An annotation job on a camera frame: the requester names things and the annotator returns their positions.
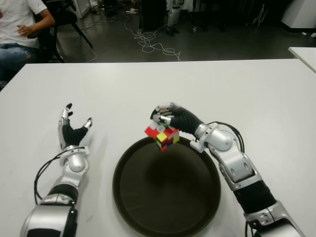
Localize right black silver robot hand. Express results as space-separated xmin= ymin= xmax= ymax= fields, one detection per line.
xmin=150 ymin=102 xmax=204 ymax=139

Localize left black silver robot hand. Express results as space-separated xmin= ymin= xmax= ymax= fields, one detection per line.
xmin=58 ymin=103 xmax=93 ymax=150

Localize multicolour Rubik's cube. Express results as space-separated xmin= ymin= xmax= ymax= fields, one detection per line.
xmin=144 ymin=123 xmax=180 ymax=152

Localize dark brown round plate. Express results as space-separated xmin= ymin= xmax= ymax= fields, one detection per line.
xmin=113 ymin=136 xmax=221 ymax=237

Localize silver humanoid robot legs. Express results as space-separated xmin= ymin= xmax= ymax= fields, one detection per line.
xmin=166 ymin=0 xmax=182 ymax=37

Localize tall black cabinet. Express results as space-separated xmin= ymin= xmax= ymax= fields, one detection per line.
xmin=142 ymin=0 xmax=168 ymax=32

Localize black office chair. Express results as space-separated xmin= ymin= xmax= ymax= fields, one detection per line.
xmin=27 ymin=0 xmax=94 ymax=64

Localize seated person in white shirt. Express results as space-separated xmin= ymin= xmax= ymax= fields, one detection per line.
xmin=0 ymin=0 xmax=55 ymax=81

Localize white partition panel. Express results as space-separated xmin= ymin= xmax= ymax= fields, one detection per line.
xmin=74 ymin=0 xmax=91 ymax=18

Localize neighbouring white table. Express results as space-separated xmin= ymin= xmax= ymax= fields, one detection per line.
xmin=288 ymin=46 xmax=316 ymax=75

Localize white cabinet with black base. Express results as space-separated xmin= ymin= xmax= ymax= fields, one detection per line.
xmin=281 ymin=0 xmax=316 ymax=33

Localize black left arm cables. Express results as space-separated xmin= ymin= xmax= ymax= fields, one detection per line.
xmin=34 ymin=153 xmax=65 ymax=205

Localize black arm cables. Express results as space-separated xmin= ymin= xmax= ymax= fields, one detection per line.
xmin=34 ymin=153 xmax=65 ymax=205
xmin=209 ymin=121 xmax=245 ymax=154

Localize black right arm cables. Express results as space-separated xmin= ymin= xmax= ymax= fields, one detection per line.
xmin=209 ymin=121 xmax=245 ymax=154

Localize tangled white floor cable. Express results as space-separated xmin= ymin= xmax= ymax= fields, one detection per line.
xmin=124 ymin=18 xmax=182 ymax=62

